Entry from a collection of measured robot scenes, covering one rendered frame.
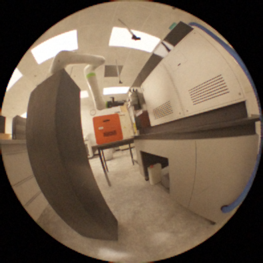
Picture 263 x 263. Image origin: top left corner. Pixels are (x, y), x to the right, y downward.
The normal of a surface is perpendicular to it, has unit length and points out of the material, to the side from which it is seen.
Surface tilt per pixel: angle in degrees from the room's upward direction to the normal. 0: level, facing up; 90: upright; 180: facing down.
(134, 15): 180
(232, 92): 90
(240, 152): 90
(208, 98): 90
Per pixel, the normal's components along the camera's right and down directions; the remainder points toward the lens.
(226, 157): -0.93, 0.18
